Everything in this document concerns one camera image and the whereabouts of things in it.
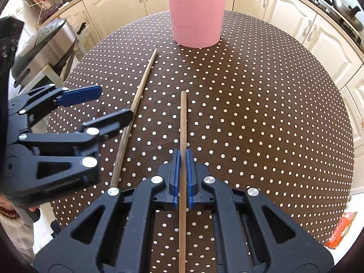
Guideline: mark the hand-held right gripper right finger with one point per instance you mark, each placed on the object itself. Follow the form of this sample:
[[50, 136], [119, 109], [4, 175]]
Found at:
[[190, 182]]

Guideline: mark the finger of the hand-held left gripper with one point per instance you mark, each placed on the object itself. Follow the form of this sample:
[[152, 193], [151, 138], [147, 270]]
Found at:
[[113, 119], [82, 95]]

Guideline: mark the long wooden chopstick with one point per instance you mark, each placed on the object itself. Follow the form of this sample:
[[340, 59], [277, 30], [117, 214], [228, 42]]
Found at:
[[145, 76], [184, 119]]

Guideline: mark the steel wok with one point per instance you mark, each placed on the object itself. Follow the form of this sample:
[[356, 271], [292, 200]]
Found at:
[[349, 17]]

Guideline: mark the orange snack packet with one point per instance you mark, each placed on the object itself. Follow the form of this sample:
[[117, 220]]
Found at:
[[339, 230]]

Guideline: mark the pink cup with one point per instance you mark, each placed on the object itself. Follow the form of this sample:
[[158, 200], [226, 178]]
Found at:
[[196, 14]]

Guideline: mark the grey rice cooker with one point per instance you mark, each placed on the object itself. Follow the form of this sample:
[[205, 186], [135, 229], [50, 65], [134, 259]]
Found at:
[[45, 42]]

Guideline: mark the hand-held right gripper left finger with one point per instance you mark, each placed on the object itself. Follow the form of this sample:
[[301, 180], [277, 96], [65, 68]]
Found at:
[[177, 176]]

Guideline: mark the cream base cabinets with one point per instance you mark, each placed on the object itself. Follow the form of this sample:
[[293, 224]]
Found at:
[[287, 20]]

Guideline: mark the person's left forearm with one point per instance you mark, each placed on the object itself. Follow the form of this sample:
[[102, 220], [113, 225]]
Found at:
[[17, 239]]

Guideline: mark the black gas stove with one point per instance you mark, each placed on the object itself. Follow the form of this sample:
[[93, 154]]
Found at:
[[321, 4]]

